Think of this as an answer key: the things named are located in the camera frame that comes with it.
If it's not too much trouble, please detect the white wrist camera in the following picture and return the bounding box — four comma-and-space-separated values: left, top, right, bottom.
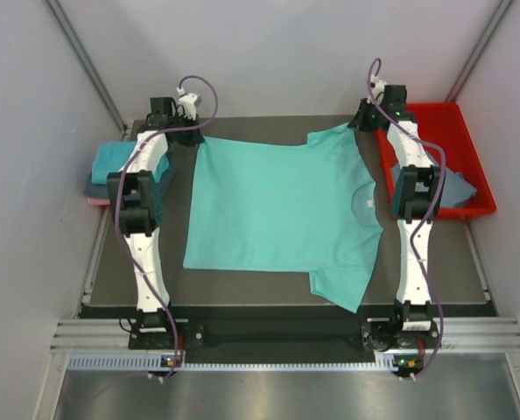
369, 74, 387, 103
177, 87, 201, 121

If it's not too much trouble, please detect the folded pink t-shirt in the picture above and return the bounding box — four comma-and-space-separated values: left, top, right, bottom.
86, 197, 110, 207

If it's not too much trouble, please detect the aluminium corner post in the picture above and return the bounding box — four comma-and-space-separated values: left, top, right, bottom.
42, 0, 127, 133
445, 0, 516, 102

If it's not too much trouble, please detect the right aluminium corner post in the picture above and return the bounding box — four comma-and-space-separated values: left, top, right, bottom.
445, 0, 516, 102

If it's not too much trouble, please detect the left aluminium corner post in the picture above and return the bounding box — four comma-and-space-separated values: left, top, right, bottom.
42, 0, 127, 133

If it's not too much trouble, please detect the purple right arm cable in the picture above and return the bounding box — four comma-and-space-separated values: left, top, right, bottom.
368, 58, 446, 381

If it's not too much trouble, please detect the turquoise t-shirt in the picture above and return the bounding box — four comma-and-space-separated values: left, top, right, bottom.
183, 124, 383, 312

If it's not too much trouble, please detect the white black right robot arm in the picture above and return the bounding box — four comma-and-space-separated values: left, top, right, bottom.
349, 76, 445, 351

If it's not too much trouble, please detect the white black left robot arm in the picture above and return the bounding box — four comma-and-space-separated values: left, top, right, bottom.
107, 92, 204, 350

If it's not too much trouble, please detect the red plastic bin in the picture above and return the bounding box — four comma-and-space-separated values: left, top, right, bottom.
376, 102, 496, 221

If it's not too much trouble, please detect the grey-blue t-shirt in bin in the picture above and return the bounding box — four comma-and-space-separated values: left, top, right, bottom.
390, 152, 477, 208

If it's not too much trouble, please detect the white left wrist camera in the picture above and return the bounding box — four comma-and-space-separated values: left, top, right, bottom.
177, 87, 201, 121

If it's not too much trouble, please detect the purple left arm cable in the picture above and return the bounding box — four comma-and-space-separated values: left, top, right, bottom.
114, 74, 220, 380

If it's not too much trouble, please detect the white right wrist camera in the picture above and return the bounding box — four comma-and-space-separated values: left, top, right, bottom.
369, 74, 387, 103

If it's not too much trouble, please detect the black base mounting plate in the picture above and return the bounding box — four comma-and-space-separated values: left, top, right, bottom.
129, 319, 439, 352

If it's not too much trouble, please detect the folded blue t-shirt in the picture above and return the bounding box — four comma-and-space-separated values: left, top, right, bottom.
90, 139, 170, 186

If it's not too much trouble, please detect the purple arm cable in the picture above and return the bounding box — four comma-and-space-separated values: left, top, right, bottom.
114, 74, 220, 380
368, 58, 446, 381

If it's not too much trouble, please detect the slotted grey cable duct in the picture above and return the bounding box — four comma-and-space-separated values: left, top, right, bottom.
67, 353, 416, 372

